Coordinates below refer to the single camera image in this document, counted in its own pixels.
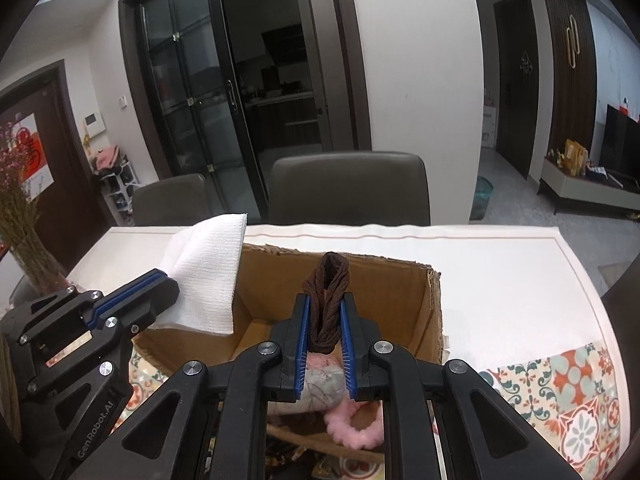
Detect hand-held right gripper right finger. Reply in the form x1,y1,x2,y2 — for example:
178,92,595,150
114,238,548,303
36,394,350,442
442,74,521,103
340,296,576,480

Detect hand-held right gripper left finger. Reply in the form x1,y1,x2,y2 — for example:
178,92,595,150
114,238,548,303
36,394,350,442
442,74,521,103
107,294,309,480

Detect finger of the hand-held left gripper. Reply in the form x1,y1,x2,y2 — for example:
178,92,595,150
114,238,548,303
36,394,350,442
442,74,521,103
67,268,169,312
97,275,181,334

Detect brown knit band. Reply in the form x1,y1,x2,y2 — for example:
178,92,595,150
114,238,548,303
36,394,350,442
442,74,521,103
301,251,351,356

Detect grey floral pouch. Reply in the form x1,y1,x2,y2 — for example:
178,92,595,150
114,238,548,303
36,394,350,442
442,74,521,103
267,355,347,413

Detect brown cardboard box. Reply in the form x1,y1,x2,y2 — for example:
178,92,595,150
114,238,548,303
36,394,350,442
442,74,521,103
131,242,446,467

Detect white waffle cloth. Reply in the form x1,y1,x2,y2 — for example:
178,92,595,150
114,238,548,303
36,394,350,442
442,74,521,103
150,212,249,336

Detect pink fluffy scrunchie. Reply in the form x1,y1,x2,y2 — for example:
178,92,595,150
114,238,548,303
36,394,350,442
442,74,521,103
324,402,386,450

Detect black floral scrunchie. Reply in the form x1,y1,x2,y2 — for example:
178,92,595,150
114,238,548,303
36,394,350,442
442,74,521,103
265,440,326,480

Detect glass vase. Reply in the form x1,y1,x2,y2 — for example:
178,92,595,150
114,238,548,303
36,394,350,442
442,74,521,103
10,247,71,297

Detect white shoe rack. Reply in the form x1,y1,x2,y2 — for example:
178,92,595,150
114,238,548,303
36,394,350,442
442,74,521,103
97,165,141,226

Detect grey dining chair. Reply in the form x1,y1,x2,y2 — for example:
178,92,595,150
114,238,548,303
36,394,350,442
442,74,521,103
601,260,640,356
131,173,208,227
267,151,431,226

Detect brown entrance door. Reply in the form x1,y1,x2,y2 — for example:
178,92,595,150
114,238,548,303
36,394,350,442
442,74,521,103
0,60,109,241

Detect dried flower bunch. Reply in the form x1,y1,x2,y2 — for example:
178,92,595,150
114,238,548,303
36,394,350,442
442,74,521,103
0,120,57,281

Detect pink plush hat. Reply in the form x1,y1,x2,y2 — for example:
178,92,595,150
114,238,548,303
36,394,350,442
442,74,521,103
92,144,122,173

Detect white intercom panel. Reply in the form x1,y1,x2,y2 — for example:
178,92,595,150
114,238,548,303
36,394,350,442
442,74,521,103
82,110,106,138

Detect green waste bin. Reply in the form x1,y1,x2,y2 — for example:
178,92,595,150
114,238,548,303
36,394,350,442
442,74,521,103
470,175,494,221

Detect patterned table runner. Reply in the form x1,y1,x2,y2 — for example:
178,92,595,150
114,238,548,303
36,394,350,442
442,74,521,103
110,342,623,480

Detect sliding glass door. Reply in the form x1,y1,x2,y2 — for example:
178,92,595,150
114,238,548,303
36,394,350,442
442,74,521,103
118,0,373,226

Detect white television cabinet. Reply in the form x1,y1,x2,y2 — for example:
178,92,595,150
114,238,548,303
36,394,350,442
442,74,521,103
537,157,640,218

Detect yellow paper bags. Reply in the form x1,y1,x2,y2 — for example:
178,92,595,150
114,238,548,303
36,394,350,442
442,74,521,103
562,140,586,176

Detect dark interior door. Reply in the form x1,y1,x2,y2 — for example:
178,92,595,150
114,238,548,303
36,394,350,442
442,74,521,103
492,0,541,181

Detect black television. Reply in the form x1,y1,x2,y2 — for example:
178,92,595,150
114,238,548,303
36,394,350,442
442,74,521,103
602,104,640,186

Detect red wall calendar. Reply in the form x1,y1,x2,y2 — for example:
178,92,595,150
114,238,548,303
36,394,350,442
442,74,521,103
0,112,55,191

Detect dark wood wall panel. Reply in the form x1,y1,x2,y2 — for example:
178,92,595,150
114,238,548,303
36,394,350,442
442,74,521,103
537,0,598,171

